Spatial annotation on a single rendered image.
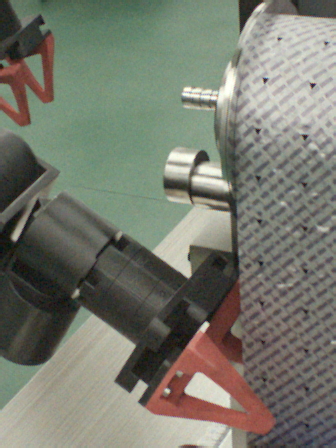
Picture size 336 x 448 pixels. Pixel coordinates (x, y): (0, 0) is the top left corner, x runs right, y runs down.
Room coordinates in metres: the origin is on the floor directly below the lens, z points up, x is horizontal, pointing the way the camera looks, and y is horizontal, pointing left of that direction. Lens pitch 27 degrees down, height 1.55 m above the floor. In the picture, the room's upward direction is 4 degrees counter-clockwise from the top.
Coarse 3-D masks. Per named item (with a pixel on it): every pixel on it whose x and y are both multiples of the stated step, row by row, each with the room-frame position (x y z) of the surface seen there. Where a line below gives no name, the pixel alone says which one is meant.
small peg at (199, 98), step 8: (184, 88) 0.72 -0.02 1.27; (192, 88) 0.71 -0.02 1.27; (200, 88) 0.71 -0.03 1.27; (184, 96) 0.71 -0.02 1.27; (192, 96) 0.71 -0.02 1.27; (200, 96) 0.71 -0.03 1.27; (208, 96) 0.70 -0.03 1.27; (216, 96) 0.70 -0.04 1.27; (184, 104) 0.71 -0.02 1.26; (192, 104) 0.71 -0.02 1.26; (200, 104) 0.71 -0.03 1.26; (208, 104) 0.70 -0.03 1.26
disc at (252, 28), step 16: (272, 0) 0.72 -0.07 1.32; (288, 0) 0.74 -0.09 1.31; (256, 16) 0.69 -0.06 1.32; (272, 16) 0.71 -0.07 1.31; (256, 32) 0.69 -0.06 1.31; (240, 48) 0.67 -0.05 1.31; (240, 64) 0.67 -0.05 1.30; (240, 80) 0.67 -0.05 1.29; (224, 96) 0.65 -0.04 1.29; (224, 112) 0.65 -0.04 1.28; (224, 128) 0.65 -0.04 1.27; (224, 144) 0.64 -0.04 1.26; (224, 160) 0.64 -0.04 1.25; (224, 176) 0.65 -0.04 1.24
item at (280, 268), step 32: (256, 224) 0.65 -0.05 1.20; (256, 256) 0.65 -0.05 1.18; (288, 256) 0.64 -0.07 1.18; (320, 256) 0.63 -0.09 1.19; (256, 288) 0.65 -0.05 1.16; (288, 288) 0.64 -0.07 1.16; (320, 288) 0.63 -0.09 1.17; (256, 320) 0.65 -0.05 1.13; (288, 320) 0.64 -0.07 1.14; (320, 320) 0.63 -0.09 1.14; (256, 352) 0.65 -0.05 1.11; (288, 352) 0.64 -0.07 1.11; (320, 352) 0.63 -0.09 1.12; (256, 384) 0.65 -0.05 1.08; (288, 384) 0.64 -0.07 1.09; (320, 384) 0.63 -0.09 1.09; (288, 416) 0.64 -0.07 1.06; (320, 416) 0.63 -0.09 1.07
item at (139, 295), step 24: (120, 240) 0.70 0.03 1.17; (96, 264) 0.68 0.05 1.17; (120, 264) 0.68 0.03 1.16; (144, 264) 0.68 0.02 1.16; (168, 264) 0.69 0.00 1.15; (216, 264) 0.71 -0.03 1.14; (96, 288) 0.67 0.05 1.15; (120, 288) 0.67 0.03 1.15; (144, 288) 0.67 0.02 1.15; (168, 288) 0.67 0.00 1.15; (96, 312) 0.67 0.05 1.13; (120, 312) 0.66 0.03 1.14; (144, 312) 0.66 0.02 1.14; (168, 312) 0.64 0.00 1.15; (144, 336) 0.63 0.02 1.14; (120, 384) 0.64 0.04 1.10
